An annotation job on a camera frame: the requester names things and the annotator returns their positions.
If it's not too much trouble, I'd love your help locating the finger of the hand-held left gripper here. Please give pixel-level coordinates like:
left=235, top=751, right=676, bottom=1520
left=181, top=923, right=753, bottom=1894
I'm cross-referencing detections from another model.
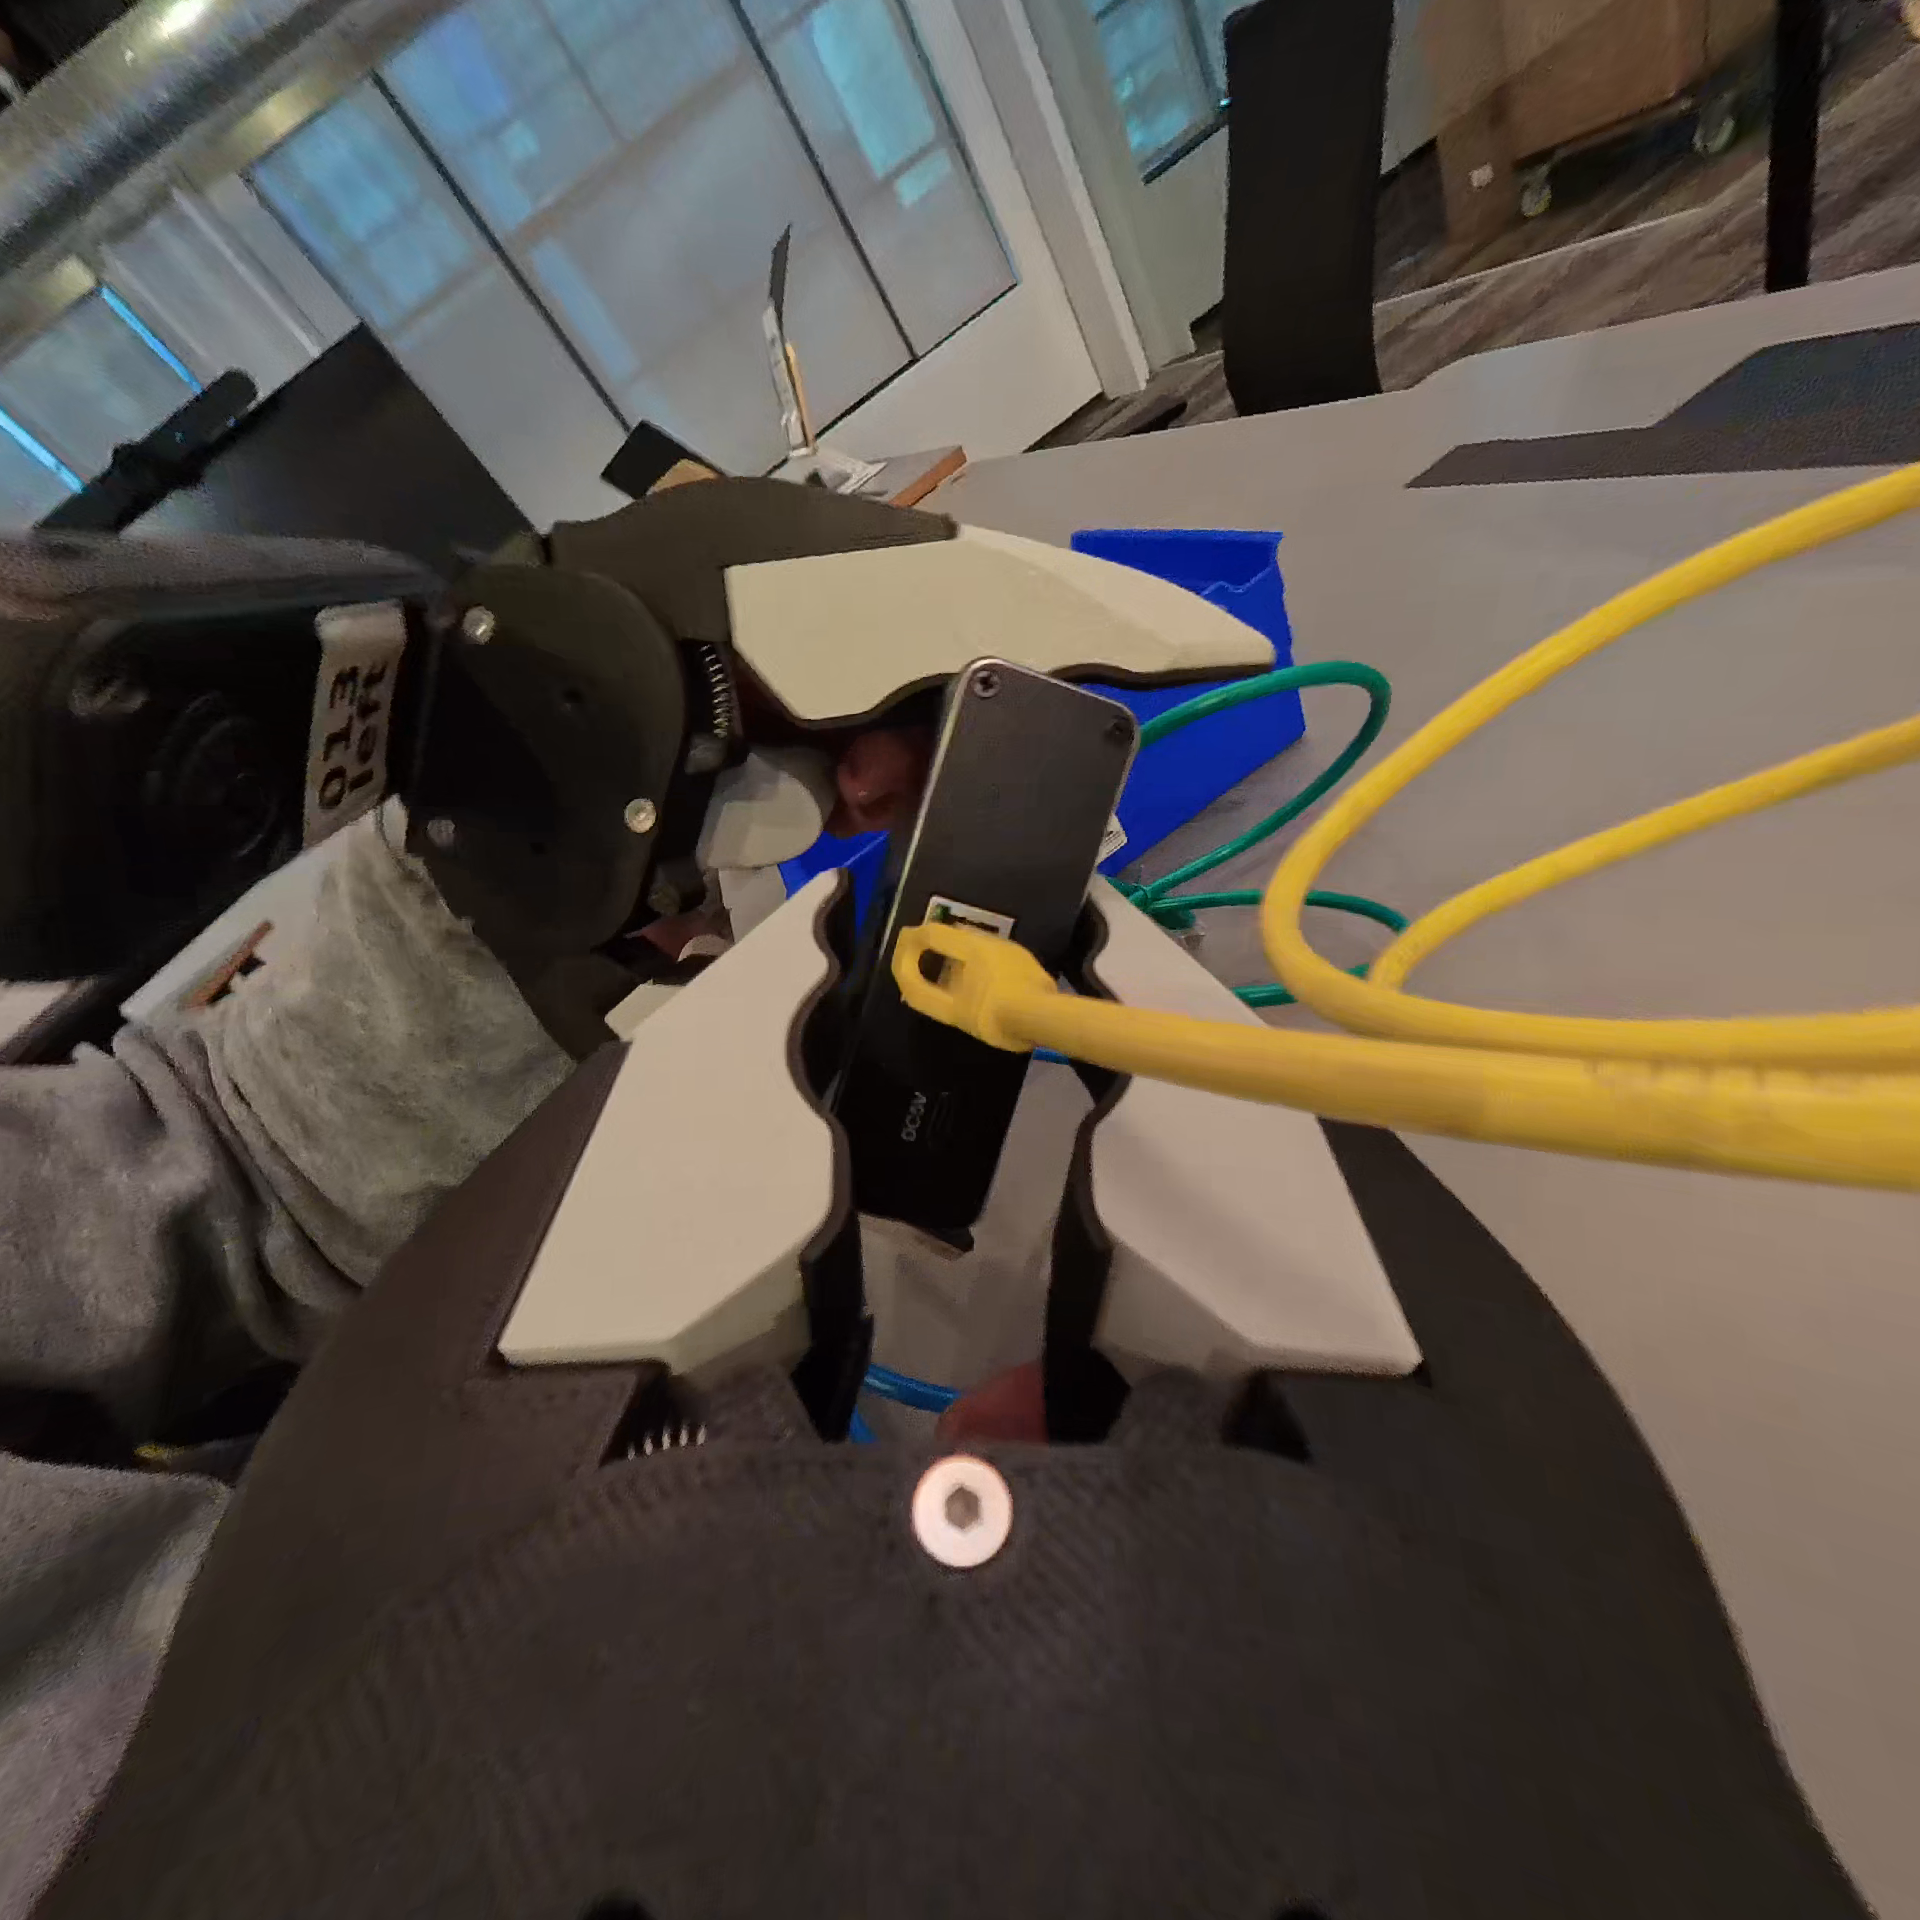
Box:
left=607, top=867, right=794, bottom=1036
left=725, top=524, right=1278, bottom=732

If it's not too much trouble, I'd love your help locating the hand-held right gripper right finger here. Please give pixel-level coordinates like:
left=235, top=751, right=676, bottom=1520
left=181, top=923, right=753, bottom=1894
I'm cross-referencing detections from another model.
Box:
left=1044, top=878, right=1426, bottom=1440

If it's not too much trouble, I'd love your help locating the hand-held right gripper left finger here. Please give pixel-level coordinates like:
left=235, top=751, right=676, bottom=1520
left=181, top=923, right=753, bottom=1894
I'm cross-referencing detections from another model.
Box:
left=500, top=867, right=881, bottom=1432

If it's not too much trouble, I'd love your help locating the black ethernet switch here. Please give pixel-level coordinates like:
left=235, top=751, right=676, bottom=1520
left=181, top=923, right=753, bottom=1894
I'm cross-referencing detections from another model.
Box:
left=828, top=657, right=1143, bottom=1231

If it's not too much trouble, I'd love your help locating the blue plastic bin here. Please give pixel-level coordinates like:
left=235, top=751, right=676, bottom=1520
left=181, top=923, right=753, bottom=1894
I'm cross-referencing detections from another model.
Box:
left=781, top=527, right=1308, bottom=932

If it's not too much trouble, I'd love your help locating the yellow ethernet cable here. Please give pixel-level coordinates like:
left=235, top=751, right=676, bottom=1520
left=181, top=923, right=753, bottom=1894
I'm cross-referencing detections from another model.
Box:
left=893, top=465, right=1920, bottom=1191

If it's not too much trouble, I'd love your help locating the blue ethernet cable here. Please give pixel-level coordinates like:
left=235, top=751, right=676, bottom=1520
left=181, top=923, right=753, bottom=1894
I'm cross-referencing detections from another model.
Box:
left=857, top=1358, right=961, bottom=1443

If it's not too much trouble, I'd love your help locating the green ethernet cable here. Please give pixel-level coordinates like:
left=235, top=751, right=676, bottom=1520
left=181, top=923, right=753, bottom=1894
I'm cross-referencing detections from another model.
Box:
left=1034, top=662, right=1413, bottom=1011

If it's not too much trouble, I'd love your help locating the person's left forearm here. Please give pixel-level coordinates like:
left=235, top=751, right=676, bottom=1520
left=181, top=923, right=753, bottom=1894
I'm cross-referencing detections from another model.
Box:
left=0, top=816, right=580, bottom=1443

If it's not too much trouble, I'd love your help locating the person's left hand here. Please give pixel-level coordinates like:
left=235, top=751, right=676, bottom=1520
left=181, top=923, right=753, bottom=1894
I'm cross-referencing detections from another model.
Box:
left=832, top=722, right=942, bottom=835

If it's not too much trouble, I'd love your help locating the person's right hand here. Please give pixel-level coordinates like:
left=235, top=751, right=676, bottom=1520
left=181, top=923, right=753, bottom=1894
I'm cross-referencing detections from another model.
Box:
left=954, top=1358, right=1053, bottom=1445

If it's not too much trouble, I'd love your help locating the white tablet stand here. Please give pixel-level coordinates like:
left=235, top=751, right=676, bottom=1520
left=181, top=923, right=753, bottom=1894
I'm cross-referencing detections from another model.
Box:
left=757, top=226, right=890, bottom=495

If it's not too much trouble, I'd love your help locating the black monitor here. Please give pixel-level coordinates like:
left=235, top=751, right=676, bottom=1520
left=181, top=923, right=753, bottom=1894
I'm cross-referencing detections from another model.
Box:
left=31, top=320, right=536, bottom=581

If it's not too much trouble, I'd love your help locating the black webcam bar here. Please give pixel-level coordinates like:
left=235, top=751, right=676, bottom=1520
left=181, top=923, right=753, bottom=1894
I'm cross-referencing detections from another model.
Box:
left=91, top=368, right=261, bottom=495

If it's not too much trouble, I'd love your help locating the black office chair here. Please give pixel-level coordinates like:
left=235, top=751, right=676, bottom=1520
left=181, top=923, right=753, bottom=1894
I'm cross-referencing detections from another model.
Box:
left=1224, top=0, right=1398, bottom=418

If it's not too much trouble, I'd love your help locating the person's grey sweatshirt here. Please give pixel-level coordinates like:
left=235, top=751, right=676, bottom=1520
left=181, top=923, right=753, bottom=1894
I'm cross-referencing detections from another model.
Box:
left=0, top=1447, right=245, bottom=1920

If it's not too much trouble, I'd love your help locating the cardboard box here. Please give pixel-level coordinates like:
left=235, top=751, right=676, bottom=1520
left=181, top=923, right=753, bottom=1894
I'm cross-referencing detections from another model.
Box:
left=1418, top=0, right=1778, bottom=250

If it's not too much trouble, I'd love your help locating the dark desk cable flap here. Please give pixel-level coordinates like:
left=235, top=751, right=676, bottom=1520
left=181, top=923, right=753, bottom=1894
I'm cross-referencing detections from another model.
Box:
left=1407, top=320, right=1920, bottom=489

